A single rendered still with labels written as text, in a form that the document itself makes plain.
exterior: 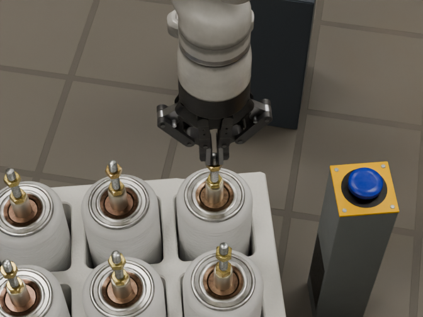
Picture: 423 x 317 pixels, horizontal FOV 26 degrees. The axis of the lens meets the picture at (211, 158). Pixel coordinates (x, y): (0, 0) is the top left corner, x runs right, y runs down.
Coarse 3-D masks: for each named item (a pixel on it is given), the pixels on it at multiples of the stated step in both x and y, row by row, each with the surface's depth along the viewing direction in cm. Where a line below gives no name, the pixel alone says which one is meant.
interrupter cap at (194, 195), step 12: (192, 180) 115; (204, 180) 115; (228, 180) 115; (192, 192) 114; (204, 192) 114; (228, 192) 114; (240, 192) 114; (192, 204) 113; (204, 204) 113; (216, 204) 113; (228, 204) 113; (240, 204) 113; (204, 216) 112; (216, 216) 112; (228, 216) 112
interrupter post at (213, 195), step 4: (208, 188) 111; (216, 188) 111; (220, 188) 111; (208, 192) 112; (212, 192) 111; (216, 192) 111; (220, 192) 112; (208, 196) 112; (212, 196) 112; (216, 196) 112; (220, 196) 112; (208, 200) 113; (212, 200) 113; (216, 200) 113; (220, 200) 113
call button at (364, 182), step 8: (360, 168) 107; (368, 168) 107; (352, 176) 106; (360, 176) 106; (368, 176) 106; (376, 176) 106; (352, 184) 105; (360, 184) 105; (368, 184) 105; (376, 184) 105; (352, 192) 106; (360, 192) 105; (368, 192) 105; (376, 192) 105
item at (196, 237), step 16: (192, 176) 116; (192, 224) 112; (208, 224) 112; (224, 224) 112; (240, 224) 113; (192, 240) 115; (208, 240) 114; (224, 240) 114; (240, 240) 116; (192, 256) 119
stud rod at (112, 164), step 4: (112, 160) 106; (108, 164) 106; (112, 164) 106; (116, 164) 106; (112, 168) 106; (116, 168) 106; (112, 180) 108; (116, 180) 108; (112, 184) 109; (116, 184) 109; (116, 188) 109
